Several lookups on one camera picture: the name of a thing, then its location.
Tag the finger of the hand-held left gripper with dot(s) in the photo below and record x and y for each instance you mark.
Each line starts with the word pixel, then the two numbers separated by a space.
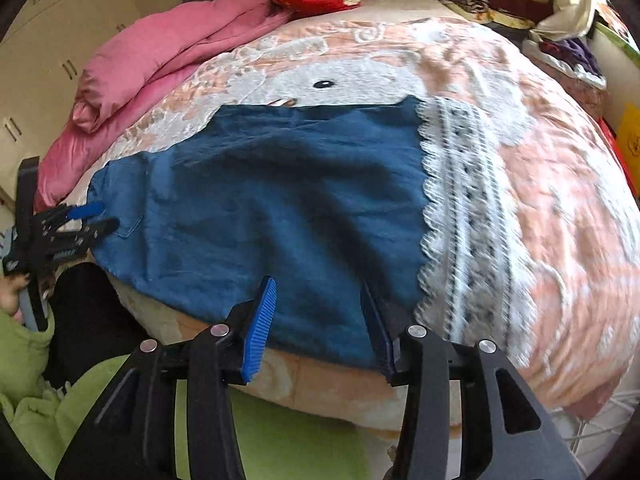
pixel 87 210
pixel 100 227

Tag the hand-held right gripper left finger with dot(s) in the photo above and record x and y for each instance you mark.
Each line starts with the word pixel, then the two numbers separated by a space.
pixel 260 327

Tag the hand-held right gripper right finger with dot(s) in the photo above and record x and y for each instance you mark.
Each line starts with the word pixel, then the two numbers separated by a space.
pixel 376 330

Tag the blue pants with lace hem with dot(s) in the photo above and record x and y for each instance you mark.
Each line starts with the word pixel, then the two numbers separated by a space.
pixel 280 200

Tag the person's left hand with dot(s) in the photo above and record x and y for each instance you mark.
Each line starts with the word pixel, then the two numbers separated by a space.
pixel 10 302

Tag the black garment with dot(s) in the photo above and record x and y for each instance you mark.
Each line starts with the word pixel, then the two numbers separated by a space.
pixel 85 320

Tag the pink quilt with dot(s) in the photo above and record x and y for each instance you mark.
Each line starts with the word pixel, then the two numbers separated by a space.
pixel 165 60

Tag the cream wardrobe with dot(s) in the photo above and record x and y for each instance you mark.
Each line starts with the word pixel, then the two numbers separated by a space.
pixel 60 25

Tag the peach and white printed blanket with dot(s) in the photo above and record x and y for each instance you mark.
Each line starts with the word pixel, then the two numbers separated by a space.
pixel 550 185

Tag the yellow card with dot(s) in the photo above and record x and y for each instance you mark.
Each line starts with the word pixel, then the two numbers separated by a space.
pixel 631 135

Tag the cream curtain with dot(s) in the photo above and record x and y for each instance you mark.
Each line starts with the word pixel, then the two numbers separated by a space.
pixel 570 5

